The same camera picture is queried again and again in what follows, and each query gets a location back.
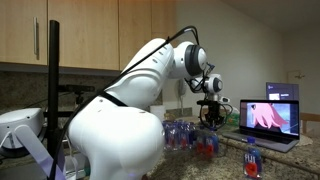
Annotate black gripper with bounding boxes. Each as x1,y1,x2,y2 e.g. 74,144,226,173
197,100,230,129

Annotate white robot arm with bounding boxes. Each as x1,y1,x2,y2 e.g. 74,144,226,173
68,38,222,180

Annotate open silver laptop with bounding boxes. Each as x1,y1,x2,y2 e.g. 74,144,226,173
223,99,300,153

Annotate black camera stand pole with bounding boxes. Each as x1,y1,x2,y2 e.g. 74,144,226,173
47,20,60,156

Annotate wooden upper cabinets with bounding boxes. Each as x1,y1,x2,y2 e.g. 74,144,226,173
0,0,176,70

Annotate computer monitor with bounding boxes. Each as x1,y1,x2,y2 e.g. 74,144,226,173
266,82,299,100

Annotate plastic-wrapped water bottle pack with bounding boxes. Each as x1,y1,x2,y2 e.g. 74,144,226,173
162,120,195,151

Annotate white VR headset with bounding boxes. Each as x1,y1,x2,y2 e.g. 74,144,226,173
0,108,66,180

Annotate wooden chair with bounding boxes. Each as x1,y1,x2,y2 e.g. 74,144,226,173
300,112,320,134

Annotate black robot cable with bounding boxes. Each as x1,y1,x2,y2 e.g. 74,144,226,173
48,25,201,180

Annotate Fiji water bottle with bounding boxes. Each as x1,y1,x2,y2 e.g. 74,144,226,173
205,128,219,158
243,137,262,180
195,126,206,154

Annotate green tissue box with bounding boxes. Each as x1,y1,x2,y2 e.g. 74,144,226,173
226,109,240,126

